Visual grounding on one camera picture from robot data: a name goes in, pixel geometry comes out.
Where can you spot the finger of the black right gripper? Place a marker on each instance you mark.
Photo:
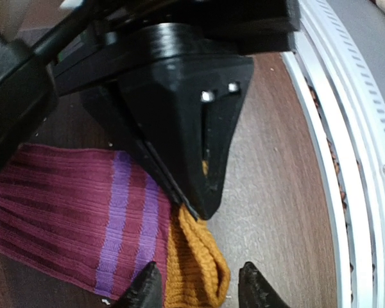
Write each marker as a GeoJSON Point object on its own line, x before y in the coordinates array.
{"type": "Point", "coordinates": [187, 109]}

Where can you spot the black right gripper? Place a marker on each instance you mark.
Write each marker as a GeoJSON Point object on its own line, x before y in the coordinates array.
{"type": "Point", "coordinates": [101, 40]}

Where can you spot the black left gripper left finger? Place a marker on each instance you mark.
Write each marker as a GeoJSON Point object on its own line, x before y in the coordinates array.
{"type": "Point", "coordinates": [145, 291]}

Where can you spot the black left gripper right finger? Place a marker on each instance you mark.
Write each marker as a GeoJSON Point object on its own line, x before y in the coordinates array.
{"type": "Point", "coordinates": [255, 291]}

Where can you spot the maroon purple striped sock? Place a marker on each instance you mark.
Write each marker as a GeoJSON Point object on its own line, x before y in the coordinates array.
{"type": "Point", "coordinates": [95, 218]}

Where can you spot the front aluminium rail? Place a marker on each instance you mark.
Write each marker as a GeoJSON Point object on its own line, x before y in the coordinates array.
{"type": "Point", "coordinates": [345, 113]}

